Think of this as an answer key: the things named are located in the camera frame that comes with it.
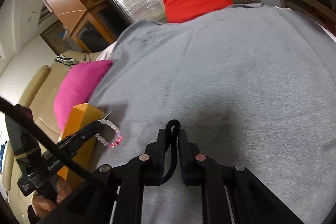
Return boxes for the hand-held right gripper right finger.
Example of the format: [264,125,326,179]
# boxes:
[178,131,305,224]

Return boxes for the person's left hand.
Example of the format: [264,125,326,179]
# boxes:
[28,176,72,219]

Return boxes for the grey blanket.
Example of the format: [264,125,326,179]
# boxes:
[88,2,336,224]

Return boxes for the pastel bead bracelet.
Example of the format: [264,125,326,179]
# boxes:
[95,111,123,148]

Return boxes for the patterned cloth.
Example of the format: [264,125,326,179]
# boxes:
[55,54,79,65]

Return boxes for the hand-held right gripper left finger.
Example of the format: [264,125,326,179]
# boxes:
[47,129,168,224]

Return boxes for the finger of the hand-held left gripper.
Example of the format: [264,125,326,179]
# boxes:
[54,120,105,155]

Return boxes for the black cable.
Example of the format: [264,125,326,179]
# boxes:
[0,96,112,186]

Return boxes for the orange cardboard box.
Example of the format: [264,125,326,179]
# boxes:
[56,103,105,189]

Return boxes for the dark wicker chest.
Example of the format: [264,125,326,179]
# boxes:
[41,21,76,55]

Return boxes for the beige sofa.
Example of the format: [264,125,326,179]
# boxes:
[0,49,111,214]

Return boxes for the pink cushion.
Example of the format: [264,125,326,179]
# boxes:
[54,59,113,132]

